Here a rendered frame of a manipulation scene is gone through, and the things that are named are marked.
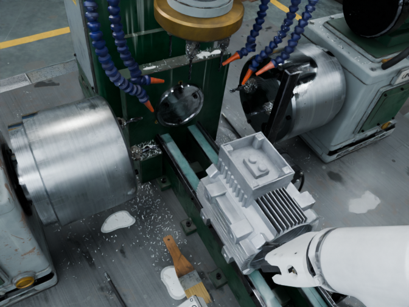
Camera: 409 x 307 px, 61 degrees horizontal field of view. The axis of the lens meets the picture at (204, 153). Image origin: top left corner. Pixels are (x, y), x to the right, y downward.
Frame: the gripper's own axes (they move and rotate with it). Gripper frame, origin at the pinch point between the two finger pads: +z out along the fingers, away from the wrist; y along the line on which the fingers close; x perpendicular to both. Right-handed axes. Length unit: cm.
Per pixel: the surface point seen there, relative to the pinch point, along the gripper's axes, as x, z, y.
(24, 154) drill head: 33.4, 12.6, -33.0
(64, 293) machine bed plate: 5, 36, -36
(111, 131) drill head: 32.4, 11.3, -17.0
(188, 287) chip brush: -5.9, 29.0, -10.1
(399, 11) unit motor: 37, -2, 56
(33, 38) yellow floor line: 178, 228, -11
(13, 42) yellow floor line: 176, 227, -26
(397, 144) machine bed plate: 3, 35, 81
